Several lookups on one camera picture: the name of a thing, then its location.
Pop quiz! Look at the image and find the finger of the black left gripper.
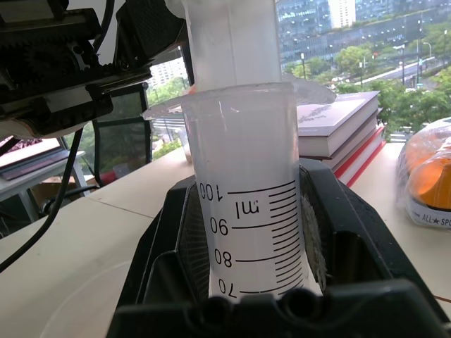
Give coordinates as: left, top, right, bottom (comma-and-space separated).
113, 0, 187, 68

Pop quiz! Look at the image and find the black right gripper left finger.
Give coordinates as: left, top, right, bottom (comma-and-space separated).
118, 180, 213, 311

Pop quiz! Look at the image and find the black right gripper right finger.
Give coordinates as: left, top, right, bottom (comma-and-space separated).
297, 158, 406, 294

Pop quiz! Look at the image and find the large clear plastic syringe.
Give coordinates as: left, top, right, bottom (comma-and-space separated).
141, 0, 338, 301

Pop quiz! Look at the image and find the red cover book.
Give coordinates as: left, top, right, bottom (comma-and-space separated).
332, 125, 387, 187

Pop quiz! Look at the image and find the white cover book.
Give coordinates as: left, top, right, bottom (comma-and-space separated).
309, 111, 384, 170

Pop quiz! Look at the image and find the black mesh office chair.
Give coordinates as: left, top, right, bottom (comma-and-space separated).
92, 83, 153, 188

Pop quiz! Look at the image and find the orange item in plastic bag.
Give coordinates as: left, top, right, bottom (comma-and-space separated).
394, 117, 451, 230

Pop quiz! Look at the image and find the grey cover book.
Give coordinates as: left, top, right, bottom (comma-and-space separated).
295, 90, 381, 158

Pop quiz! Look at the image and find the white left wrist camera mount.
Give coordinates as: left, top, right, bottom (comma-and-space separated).
0, 117, 86, 139

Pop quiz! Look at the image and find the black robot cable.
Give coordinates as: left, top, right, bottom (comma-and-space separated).
0, 128, 85, 273

